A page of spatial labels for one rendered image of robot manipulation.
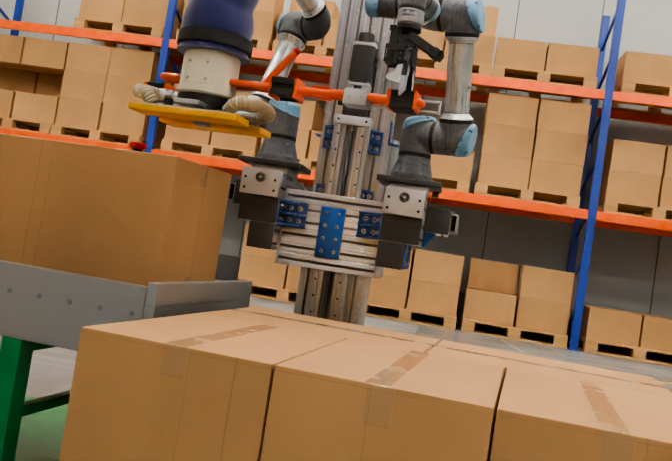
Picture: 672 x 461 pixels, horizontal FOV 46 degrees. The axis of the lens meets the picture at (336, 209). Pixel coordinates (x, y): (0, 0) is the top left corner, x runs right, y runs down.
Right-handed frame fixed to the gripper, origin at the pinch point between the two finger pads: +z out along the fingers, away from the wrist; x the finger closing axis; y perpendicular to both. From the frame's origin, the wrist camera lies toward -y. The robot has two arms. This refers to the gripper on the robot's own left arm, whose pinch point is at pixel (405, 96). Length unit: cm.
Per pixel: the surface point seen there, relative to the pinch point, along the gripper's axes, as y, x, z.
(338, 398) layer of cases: -14, 78, 71
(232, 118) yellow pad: 44.0, 15.9, 14.2
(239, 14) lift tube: 51, 7, -18
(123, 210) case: 70, 21, 44
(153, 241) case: 59, 20, 51
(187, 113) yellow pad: 58, 16, 14
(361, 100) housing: 11.5, 3.7, 3.1
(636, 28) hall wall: -97, -870, -302
